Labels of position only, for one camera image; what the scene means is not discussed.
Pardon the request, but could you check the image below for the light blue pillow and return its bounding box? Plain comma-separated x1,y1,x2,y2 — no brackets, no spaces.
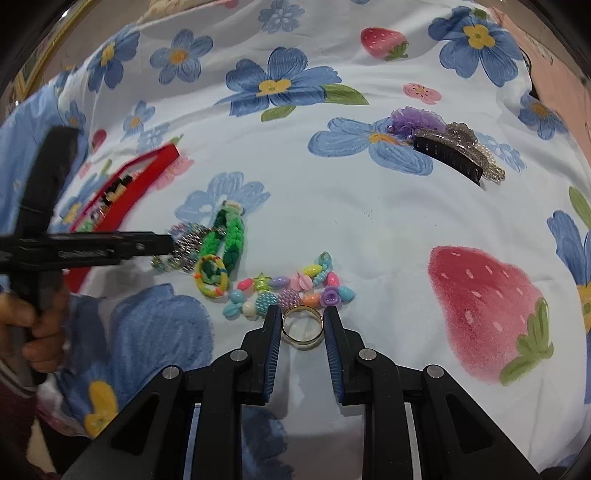
0,87,62,237

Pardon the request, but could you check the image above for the person's left forearm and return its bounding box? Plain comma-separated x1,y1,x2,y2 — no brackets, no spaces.
0,357,54,464

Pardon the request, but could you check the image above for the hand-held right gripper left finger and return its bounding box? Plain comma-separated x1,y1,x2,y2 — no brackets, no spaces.
60,305,296,480

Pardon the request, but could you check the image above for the colourful plastic bead bracelet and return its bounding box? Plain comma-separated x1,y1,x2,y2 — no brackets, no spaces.
222,251,356,320

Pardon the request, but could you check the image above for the person's left hand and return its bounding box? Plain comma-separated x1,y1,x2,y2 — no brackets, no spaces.
0,290,71,376

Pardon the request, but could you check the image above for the gold metal ring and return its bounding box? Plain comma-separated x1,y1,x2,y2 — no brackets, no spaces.
281,304,327,352

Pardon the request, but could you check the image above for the crystal bead bracelet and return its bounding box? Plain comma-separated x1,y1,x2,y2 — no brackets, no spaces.
151,222,219,274

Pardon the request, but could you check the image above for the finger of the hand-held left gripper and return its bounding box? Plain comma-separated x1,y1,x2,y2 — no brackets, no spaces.
117,231,186,261

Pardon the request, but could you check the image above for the purple flower scrunchie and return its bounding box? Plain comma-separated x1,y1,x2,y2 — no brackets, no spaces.
387,106,447,140

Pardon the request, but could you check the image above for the yellow green small hair tie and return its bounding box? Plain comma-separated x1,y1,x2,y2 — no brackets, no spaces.
193,253,230,301

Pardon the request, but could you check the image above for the dark glitter hair claw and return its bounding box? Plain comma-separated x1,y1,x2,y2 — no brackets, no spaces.
412,122,507,185

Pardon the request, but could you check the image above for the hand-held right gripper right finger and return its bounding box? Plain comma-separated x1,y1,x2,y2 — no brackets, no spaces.
323,305,541,480

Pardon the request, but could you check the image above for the red shallow box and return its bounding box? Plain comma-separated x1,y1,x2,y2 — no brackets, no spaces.
58,143,182,297

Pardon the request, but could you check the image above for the gold bed frame edge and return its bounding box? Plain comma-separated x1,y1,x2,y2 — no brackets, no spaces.
9,0,95,99

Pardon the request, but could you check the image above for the pink printed sheet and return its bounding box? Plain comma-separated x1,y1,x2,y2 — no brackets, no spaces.
489,4,591,149

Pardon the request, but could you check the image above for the floral bedsheet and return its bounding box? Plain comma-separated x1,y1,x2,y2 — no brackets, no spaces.
0,0,591,480

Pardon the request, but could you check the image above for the green braided hair tie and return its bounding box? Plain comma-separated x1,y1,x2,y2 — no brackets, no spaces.
199,202,248,278

